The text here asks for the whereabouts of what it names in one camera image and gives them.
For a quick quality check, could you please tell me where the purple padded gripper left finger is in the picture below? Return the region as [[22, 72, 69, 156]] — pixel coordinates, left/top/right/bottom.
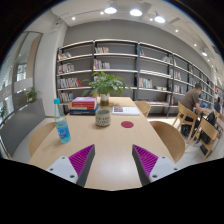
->
[[47, 144, 95, 187]]

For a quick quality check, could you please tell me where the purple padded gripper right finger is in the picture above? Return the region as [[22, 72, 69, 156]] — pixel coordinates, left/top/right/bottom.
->
[[132, 145, 178, 186]]

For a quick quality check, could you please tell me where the clear water bottle teal cap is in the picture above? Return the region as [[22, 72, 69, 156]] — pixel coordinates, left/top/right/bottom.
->
[[54, 98, 71, 143]]

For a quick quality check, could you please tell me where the wooden chair near right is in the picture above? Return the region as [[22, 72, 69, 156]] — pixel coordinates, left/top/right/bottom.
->
[[150, 121, 185, 163]]

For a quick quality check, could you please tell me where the red round coaster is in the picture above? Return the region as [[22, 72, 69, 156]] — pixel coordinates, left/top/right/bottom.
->
[[121, 121, 134, 128]]

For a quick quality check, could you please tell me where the wooden chair near left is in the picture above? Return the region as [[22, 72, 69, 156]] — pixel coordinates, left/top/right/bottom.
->
[[29, 122, 55, 156]]

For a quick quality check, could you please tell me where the dark blue bottom book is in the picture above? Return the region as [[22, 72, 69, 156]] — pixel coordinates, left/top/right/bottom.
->
[[69, 108, 98, 115]]

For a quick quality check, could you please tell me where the green patterned ceramic cup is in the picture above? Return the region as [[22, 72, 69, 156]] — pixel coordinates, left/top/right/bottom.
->
[[95, 109, 110, 127]]

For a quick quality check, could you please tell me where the wooden slat chair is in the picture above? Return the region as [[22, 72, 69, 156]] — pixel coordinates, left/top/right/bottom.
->
[[193, 119, 219, 159], [173, 102, 198, 142]]

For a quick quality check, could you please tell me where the red middle book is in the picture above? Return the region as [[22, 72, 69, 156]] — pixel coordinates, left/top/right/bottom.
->
[[70, 103, 96, 110]]

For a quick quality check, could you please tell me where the open magazine on table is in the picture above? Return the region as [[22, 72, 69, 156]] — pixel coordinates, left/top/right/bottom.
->
[[112, 106, 140, 116]]

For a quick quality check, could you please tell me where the pink top book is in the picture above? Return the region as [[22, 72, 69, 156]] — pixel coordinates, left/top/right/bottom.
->
[[72, 97, 97, 103]]

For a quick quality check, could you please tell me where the seated person brown shirt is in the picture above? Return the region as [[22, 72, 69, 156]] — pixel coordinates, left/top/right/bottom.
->
[[181, 82, 208, 133]]

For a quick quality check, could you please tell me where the black bag on chair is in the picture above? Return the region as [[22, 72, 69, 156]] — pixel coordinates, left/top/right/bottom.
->
[[200, 112, 216, 144]]

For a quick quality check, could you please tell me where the small plant by window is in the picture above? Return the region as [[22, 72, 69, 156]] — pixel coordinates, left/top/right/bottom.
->
[[26, 88, 41, 103]]

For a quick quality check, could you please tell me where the potted green plant in vase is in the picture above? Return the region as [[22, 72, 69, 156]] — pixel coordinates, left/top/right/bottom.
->
[[82, 71, 131, 106]]

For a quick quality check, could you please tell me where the large grey bookshelf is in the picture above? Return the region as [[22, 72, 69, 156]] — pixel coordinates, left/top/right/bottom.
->
[[56, 39, 215, 115]]

